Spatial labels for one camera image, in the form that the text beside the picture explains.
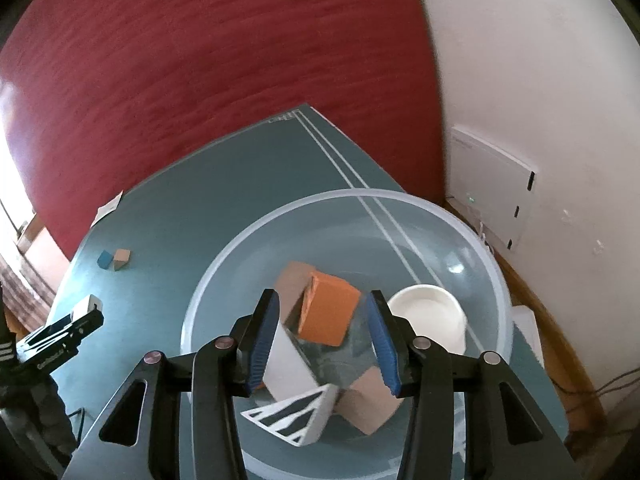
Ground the white wall-mounted box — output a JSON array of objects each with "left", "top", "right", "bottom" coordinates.
[{"left": 445, "top": 125, "right": 538, "bottom": 251}]

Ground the bright window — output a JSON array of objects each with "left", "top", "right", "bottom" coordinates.
[{"left": 0, "top": 150, "right": 38, "bottom": 241}]

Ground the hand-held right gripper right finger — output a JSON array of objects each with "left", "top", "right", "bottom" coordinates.
[{"left": 364, "top": 290, "right": 571, "bottom": 480}]

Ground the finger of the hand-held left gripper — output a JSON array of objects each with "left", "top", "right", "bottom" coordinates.
[{"left": 20, "top": 307, "right": 106, "bottom": 348}]

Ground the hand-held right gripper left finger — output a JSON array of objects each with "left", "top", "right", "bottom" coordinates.
[{"left": 75, "top": 287, "right": 281, "bottom": 480}]

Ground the grey wedge block striped side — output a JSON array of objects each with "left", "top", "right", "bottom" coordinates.
[{"left": 240, "top": 384, "right": 341, "bottom": 447}]

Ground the person's left forearm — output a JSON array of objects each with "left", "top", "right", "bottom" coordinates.
[{"left": 0, "top": 375, "right": 78, "bottom": 480}]

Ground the large white wedge block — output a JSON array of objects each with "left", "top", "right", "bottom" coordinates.
[{"left": 262, "top": 329, "right": 328, "bottom": 401}]

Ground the green table mat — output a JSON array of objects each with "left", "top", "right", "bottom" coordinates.
[{"left": 47, "top": 105, "right": 571, "bottom": 480}]

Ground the white paper slip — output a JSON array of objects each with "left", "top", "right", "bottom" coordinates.
[{"left": 90, "top": 190, "right": 125, "bottom": 228}]

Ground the clear plastic basin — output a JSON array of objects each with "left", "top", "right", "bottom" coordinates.
[{"left": 180, "top": 187, "right": 513, "bottom": 480}]

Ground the patterned curtain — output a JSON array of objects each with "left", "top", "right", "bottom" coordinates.
[{"left": 0, "top": 240, "right": 58, "bottom": 336}]

